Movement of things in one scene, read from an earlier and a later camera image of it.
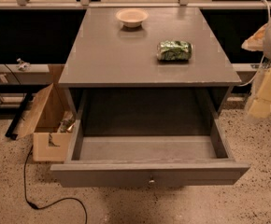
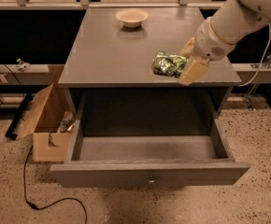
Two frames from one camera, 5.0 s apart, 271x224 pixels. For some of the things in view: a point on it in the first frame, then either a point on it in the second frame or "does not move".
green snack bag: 174,50 -> 169,64
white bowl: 132,18 does not move
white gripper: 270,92 -> 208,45
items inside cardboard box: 67,122 does not move
